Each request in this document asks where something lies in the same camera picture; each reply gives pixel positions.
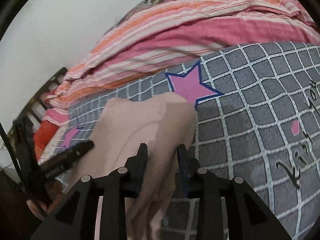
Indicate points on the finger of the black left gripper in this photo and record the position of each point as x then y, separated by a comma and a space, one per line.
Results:
65, 160

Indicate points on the grey checked star bedsheet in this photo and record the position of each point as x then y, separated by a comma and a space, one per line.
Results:
264, 126

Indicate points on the red pillow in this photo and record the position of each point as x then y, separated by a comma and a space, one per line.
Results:
43, 136

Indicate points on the dark wooden headboard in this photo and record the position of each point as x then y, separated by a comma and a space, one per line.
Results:
35, 108

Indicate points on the pink orange striped duvet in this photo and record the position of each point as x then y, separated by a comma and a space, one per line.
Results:
175, 32

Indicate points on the person's left hand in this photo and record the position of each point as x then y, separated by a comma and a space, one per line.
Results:
55, 193

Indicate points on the floral white bedsheet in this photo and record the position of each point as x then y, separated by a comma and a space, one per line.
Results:
52, 144

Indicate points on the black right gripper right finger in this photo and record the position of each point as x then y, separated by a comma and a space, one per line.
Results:
248, 217

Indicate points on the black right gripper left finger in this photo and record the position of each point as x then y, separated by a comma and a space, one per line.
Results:
94, 208

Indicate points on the pink knitted sweater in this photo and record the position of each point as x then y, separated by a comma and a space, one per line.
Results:
162, 122

